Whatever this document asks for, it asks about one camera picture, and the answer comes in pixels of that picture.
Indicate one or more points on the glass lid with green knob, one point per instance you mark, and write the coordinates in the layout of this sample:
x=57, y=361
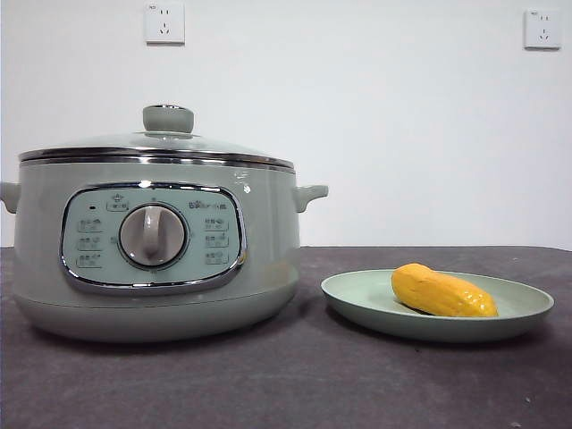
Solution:
x=168, y=118

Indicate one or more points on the yellow corn cob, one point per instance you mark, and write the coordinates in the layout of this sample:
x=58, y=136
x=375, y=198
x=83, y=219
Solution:
x=442, y=292

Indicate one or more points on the pale green electric steamer pot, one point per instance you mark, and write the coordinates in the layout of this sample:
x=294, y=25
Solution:
x=268, y=246

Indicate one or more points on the pale green round plate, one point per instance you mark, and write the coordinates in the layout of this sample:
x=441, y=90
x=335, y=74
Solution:
x=357, y=304

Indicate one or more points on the white wall socket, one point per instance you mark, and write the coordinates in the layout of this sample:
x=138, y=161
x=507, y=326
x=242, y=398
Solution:
x=542, y=29
x=164, y=23

